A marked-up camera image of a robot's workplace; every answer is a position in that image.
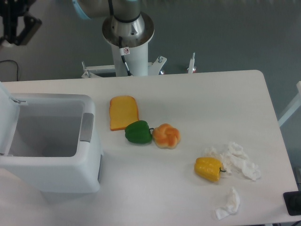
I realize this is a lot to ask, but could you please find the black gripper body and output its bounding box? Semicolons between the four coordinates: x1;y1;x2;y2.
0;0;36;16

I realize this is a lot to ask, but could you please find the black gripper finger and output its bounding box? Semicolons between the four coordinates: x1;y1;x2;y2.
9;13;42;46
0;16;14;46

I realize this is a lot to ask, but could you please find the white trash can lid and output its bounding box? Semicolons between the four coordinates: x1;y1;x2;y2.
0;83;20;155

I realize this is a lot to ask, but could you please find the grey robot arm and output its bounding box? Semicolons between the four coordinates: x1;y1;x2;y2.
0;0;141;46

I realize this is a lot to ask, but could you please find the white trash can body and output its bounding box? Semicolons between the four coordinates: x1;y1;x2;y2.
0;94;103;194

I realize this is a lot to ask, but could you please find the orange toast slice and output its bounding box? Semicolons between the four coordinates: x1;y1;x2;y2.
109;96;139;131

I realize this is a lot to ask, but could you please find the green bell pepper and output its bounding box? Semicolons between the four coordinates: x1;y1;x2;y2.
125;120;152;144

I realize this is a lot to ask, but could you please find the braided bread roll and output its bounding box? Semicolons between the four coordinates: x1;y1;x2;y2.
152;123;181;149

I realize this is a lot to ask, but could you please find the yellow bell pepper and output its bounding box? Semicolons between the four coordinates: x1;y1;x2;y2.
194;157;226;182

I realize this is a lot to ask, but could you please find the large crumpled white tissue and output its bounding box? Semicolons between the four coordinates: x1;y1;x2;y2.
204;142;261;181

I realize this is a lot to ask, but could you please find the small crumpled white tissue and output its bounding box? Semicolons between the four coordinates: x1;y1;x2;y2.
215;187;240;220

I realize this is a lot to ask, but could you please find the black device at edge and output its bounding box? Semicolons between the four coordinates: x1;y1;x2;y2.
283;191;301;216

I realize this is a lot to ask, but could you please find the black floor cable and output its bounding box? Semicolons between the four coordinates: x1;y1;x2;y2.
0;60;22;82

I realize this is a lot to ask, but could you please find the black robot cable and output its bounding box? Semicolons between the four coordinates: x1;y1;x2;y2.
119;36;134;77

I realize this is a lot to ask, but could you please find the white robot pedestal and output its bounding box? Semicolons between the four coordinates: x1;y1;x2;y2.
82;12;167;78

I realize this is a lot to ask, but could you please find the white levelling foot post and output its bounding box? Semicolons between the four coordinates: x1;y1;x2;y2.
187;52;196;74

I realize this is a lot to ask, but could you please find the white frame at right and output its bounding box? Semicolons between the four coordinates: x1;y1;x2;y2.
278;81;301;127

